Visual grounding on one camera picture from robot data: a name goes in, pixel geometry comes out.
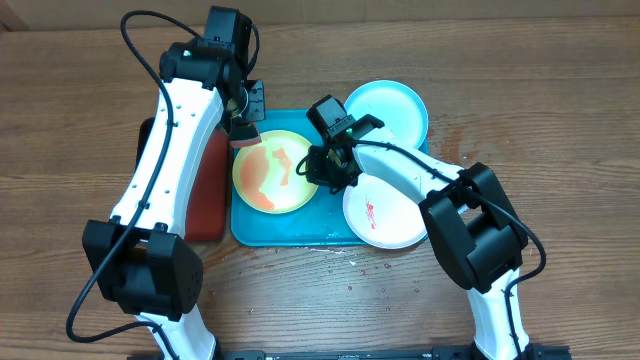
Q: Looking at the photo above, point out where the white plate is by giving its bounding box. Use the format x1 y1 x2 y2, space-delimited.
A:
343 174 427 250

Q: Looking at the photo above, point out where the teal plastic tray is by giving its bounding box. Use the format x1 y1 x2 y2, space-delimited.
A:
230 109 365 247

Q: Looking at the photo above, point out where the black red-lined tray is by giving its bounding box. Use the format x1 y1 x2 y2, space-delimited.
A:
135 116 231 243

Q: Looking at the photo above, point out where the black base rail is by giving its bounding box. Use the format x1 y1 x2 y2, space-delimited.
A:
127 344 572 360

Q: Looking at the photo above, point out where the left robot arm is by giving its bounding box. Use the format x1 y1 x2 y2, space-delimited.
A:
66 40 264 359

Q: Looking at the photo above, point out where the green and orange sponge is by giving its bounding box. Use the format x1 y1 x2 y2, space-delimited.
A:
228 122 261 148

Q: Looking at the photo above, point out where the yellow-green plate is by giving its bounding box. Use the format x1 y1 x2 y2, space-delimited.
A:
232 130 318 214

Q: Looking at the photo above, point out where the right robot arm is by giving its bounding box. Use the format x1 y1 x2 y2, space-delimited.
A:
296 128 534 359

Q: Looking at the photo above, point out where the light blue plate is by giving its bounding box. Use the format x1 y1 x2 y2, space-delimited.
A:
345 80 429 151

